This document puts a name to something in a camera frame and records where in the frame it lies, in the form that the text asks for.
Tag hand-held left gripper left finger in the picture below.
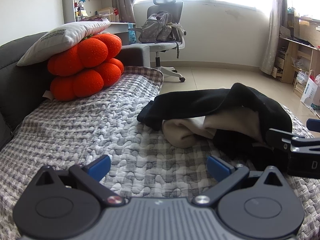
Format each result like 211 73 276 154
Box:
34 155 127 207

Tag grey checked quilt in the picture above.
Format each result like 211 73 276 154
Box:
0 66 320 240

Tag grey office chair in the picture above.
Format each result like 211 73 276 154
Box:
129 0 187 82

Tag white pillow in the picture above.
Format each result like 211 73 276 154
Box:
17 21 112 67

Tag teal bag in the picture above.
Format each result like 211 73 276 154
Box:
128 23 138 44

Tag grey backpack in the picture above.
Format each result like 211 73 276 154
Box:
138 11 175 43

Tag grey sofa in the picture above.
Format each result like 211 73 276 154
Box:
0 32 150 150

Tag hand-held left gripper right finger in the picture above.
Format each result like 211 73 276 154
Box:
191 155 285 207

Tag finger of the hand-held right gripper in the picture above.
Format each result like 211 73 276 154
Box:
307 119 320 133
265 128 320 153

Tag wooden shelf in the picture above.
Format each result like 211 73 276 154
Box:
271 10 320 99

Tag grey curtain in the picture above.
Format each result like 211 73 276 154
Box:
260 0 288 75
114 0 137 23

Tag white paper bag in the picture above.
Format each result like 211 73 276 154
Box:
300 70 320 110

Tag white desk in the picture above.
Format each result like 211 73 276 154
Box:
100 21 137 35

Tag orange plush cushion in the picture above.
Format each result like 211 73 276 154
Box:
47 33 125 102

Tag black top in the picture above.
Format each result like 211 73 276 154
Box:
137 82 293 180

